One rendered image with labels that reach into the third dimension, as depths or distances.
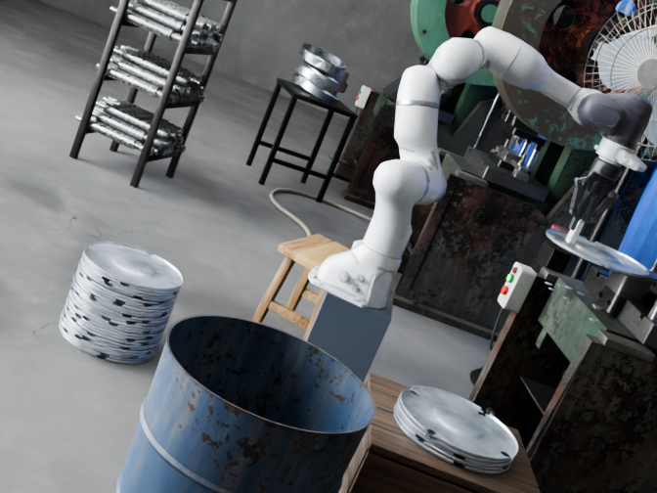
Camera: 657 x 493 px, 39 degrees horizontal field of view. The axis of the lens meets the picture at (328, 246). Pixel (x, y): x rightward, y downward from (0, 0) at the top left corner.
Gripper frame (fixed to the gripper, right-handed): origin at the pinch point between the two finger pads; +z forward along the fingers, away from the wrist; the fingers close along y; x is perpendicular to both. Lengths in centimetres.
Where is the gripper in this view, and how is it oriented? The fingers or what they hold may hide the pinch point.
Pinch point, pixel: (575, 231)
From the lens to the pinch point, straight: 259.5
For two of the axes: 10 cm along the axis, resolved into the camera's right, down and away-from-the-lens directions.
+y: -9.2, -3.3, -2.0
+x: 0.9, 3.2, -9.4
